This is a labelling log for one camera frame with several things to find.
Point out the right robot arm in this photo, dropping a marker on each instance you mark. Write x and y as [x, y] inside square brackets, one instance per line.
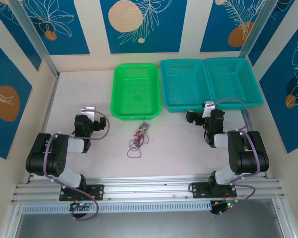
[250, 158]

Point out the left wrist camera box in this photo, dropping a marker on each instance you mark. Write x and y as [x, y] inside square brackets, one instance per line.
[89, 110]

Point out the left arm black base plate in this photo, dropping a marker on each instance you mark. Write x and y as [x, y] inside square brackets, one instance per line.
[96, 192]

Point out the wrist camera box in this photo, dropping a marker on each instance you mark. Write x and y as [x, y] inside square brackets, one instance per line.
[89, 110]
[208, 105]

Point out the teal plastic basket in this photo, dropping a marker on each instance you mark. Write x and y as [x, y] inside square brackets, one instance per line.
[186, 84]
[233, 81]

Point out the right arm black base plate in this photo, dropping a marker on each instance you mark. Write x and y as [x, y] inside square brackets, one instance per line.
[198, 191]

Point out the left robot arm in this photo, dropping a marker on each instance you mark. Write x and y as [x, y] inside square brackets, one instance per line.
[52, 158]

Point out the green plastic basket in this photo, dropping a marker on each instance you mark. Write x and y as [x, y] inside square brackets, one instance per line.
[136, 94]

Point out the aluminium frame bar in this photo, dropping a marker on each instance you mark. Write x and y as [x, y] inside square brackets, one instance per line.
[11, 220]
[285, 218]

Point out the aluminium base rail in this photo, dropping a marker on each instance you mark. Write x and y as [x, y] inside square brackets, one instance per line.
[149, 186]

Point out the blue floral wall panel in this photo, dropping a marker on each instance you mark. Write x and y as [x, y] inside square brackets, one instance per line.
[5, 74]
[64, 24]
[12, 22]
[218, 24]
[164, 24]
[283, 15]
[288, 111]

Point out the aluminium corner post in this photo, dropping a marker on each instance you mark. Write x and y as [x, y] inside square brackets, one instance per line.
[255, 24]
[34, 37]

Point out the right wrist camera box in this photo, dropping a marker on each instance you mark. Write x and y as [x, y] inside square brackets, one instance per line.
[208, 105]

